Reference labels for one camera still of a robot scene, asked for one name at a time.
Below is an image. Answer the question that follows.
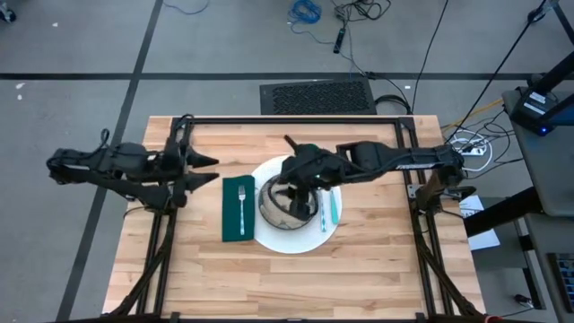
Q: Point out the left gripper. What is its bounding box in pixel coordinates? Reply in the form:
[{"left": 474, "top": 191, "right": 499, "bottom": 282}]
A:
[{"left": 161, "top": 132, "right": 220, "bottom": 208}]

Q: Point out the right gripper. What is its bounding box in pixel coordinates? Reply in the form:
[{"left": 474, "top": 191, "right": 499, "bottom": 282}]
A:
[{"left": 280, "top": 134, "right": 344, "bottom": 188}]

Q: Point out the silver spoon teal handle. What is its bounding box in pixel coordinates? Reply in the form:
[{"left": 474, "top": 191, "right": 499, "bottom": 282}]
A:
[{"left": 330, "top": 188, "right": 340, "bottom": 226}]

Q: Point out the silver fork patterned handle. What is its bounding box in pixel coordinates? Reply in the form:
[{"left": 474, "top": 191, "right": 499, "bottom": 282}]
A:
[{"left": 238, "top": 185, "right": 248, "bottom": 237}]

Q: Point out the patterned ceramic bowl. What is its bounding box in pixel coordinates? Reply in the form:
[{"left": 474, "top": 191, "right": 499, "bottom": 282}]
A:
[{"left": 258, "top": 173, "right": 320, "bottom": 231}]

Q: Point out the dark green cloth napkin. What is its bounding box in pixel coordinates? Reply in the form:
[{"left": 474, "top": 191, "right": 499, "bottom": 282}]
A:
[{"left": 222, "top": 175, "right": 257, "bottom": 243}]

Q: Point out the white round plate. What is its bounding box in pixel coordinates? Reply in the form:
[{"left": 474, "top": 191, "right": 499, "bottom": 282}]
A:
[{"left": 250, "top": 154, "right": 343, "bottom": 256}]

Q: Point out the black perforated floor grate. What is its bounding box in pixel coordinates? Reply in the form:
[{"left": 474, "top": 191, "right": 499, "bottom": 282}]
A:
[{"left": 258, "top": 77, "right": 378, "bottom": 116}]

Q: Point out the white paper sheet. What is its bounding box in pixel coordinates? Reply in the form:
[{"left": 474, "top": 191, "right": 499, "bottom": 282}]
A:
[{"left": 457, "top": 195, "right": 501, "bottom": 251}]

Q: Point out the black desk leg bar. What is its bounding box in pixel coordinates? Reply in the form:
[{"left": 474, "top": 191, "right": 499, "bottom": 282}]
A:
[{"left": 463, "top": 186, "right": 544, "bottom": 238}]

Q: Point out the black box blue light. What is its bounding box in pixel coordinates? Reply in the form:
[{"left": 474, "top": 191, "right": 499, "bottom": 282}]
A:
[{"left": 509, "top": 87, "right": 574, "bottom": 136}]

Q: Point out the grey side desk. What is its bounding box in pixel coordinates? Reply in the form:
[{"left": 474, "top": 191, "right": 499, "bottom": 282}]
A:
[{"left": 500, "top": 87, "right": 574, "bottom": 323}]

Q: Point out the black stand beam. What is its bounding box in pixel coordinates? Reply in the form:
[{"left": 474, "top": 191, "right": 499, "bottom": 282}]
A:
[{"left": 526, "top": 48, "right": 574, "bottom": 98}]

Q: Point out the black keyboard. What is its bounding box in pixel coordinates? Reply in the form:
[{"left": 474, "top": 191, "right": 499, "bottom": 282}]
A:
[{"left": 547, "top": 252, "right": 574, "bottom": 313}]

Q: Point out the black tripod stand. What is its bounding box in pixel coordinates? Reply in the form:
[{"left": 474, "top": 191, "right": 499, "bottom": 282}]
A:
[{"left": 526, "top": 0, "right": 574, "bottom": 46}]

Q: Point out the black aluminium table frame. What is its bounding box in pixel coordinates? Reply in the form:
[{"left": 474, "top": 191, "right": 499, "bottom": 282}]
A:
[{"left": 107, "top": 116, "right": 485, "bottom": 323}]

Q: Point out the blue coiled cable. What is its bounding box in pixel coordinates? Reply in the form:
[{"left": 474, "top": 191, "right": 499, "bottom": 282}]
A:
[{"left": 286, "top": 0, "right": 367, "bottom": 76}]

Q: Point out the tangled black cable bundle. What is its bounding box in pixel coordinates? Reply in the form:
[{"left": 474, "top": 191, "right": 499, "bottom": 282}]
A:
[{"left": 331, "top": 0, "right": 392, "bottom": 22}]

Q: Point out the long black floor cable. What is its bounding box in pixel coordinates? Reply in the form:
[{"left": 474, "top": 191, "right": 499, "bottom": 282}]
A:
[{"left": 409, "top": 0, "right": 450, "bottom": 114}]

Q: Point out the yellow cable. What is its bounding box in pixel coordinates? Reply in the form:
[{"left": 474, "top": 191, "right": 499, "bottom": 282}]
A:
[{"left": 452, "top": 98, "right": 504, "bottom": 129}]

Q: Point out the black tripod cable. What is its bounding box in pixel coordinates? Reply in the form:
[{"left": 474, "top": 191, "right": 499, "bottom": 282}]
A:
[{"left": 443, "top": 4, "right": 549, "bottom": 144}]

